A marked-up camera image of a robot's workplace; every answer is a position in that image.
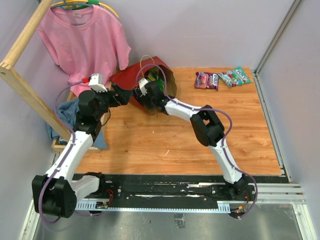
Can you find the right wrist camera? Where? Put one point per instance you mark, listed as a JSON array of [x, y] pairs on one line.
[[142, 86]]

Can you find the purple candy packet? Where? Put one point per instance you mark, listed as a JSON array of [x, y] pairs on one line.
[[206, 80]]

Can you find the yellow green hanger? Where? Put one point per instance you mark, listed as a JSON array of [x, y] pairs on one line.
[[70, 5]]

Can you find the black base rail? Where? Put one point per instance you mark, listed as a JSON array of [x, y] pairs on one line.
[[185, 194]]

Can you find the aluminium frame post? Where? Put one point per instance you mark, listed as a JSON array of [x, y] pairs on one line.
[[293, 9]]

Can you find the blue cloth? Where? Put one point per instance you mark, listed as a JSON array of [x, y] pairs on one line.
[[67, 112]]

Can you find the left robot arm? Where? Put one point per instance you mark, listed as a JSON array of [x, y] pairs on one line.
[[72, 150]]

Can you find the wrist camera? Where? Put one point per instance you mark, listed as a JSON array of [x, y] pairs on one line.
[[142, 86], [96, 83]]

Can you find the red paper bag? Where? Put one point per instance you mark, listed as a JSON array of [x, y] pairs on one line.
[[126, 79]]

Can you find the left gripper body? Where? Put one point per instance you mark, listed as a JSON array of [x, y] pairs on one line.
[[106, 100]]

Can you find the green candy packet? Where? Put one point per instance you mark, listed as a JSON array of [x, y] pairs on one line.
[[153, 76]]

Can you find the wooden clothes rack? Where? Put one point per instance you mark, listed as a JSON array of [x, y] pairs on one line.
[[22, 129]]

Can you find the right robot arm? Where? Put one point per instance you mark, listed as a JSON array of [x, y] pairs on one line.
[[207, 127]]

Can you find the pink t-shirt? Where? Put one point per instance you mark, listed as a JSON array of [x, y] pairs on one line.
[[84, 42]]

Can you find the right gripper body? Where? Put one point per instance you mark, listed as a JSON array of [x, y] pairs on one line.
[[149, 102]]

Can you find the teal candy packet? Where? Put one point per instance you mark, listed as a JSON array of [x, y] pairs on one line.
[[235, 77]]

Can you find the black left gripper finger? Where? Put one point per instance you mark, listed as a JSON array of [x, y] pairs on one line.
[[116, 88], [123, 96]]

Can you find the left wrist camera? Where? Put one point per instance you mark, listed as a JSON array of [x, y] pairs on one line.
[[96, 83]]

